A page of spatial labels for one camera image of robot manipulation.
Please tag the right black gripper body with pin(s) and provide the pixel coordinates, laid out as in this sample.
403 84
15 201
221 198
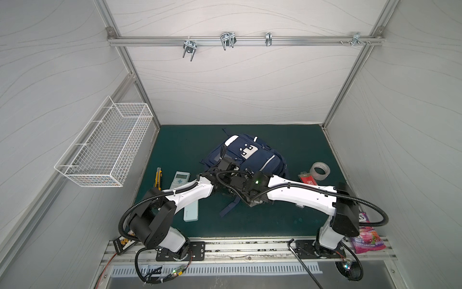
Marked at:
234 182

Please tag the yellow terminal block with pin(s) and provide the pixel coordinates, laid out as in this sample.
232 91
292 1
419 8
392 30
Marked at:
122 244

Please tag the clear tape roll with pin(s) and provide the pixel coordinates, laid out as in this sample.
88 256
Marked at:
320 171

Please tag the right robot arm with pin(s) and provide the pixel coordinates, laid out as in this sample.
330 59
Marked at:
341 208

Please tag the pink snack pouch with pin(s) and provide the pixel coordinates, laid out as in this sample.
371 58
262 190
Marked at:
367 240

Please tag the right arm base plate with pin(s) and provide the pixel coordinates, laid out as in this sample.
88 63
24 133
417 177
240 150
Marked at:
308 249

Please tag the yellow utility knife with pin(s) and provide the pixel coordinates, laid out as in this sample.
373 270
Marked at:
158 178

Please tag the green mat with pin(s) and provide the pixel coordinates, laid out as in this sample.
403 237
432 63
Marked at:
183 147

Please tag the left metal hook clamp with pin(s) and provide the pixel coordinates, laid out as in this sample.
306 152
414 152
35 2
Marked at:
190 47

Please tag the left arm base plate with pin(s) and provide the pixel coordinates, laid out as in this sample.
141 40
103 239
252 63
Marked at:
194 251

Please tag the mint green pencil case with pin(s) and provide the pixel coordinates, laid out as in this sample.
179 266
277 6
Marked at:
191 212

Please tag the white green calculator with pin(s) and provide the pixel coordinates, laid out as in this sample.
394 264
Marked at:
180 179

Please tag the red flat box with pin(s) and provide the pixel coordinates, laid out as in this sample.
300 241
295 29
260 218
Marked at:
307 178

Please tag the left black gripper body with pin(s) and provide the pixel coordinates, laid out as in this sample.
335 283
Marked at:
227 181

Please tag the middle metal hook clamp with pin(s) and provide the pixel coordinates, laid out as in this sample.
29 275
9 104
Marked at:
228 39

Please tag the right metal hook clamp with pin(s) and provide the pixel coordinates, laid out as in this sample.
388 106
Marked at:
356 40

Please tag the small metal ring clamp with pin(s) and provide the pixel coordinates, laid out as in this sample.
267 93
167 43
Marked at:
268 39

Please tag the aluminium top rail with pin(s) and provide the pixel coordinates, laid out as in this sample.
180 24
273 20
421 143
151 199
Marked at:
210 41

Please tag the white wire basket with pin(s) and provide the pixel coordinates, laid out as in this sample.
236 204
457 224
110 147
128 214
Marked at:
104 151

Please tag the navy blue student backpack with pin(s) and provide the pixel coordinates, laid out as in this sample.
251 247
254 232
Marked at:
254 158

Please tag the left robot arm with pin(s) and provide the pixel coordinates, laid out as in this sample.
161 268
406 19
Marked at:
150 220

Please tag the metal hook clamp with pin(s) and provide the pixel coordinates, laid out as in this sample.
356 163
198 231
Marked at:
190 47
228 39
356 40

